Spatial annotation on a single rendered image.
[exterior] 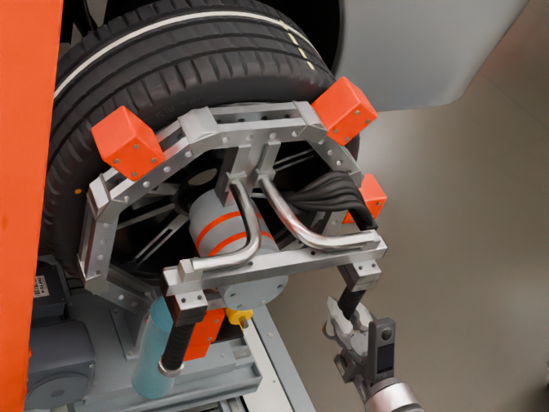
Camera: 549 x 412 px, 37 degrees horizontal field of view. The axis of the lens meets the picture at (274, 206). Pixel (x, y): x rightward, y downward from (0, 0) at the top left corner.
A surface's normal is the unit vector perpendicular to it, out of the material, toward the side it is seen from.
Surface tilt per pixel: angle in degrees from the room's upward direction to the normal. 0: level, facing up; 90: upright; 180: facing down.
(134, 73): 34
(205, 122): 0
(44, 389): 90
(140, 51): 30
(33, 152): 90
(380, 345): 57
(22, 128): 90
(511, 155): 0
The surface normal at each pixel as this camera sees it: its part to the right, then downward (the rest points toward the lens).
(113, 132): -0.44, -0.39
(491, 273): 0.26, -0.67
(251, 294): 0.39, 0.73
